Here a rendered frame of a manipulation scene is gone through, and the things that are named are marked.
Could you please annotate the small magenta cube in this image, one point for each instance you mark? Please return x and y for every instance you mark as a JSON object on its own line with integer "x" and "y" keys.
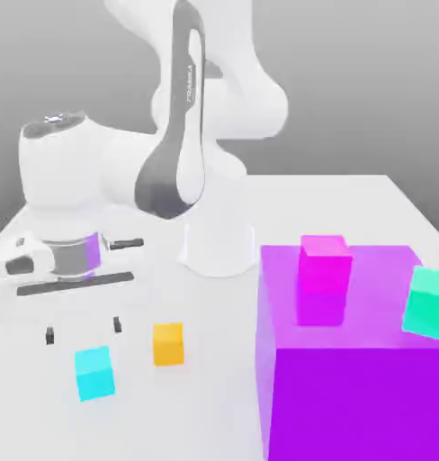
{"x": 324, "y": 281}

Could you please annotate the small green cube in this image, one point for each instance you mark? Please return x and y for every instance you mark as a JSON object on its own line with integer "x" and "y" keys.
{"x": 428, "y": 306}

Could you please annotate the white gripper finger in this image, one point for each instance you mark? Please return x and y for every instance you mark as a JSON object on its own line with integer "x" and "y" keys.
{"x": 49, "y": 335}
{"x": 117, "y": 325}

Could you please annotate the small orange cube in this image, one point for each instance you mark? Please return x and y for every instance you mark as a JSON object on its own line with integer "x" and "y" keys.
{"x": 168, "y": 344}

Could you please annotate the large purple box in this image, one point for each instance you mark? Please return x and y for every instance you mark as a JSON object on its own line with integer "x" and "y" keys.
{"x": 349, "y": 403}

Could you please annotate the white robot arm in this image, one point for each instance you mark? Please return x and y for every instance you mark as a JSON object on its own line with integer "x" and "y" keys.
{"x": 61, "y": 169}

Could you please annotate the small cyan cube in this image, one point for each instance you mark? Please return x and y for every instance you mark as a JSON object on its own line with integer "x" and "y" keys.
{"x": 95, "y": 374}

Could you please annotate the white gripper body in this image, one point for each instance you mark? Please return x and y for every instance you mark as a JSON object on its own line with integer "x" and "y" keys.
{"x": 75, "y": 304}

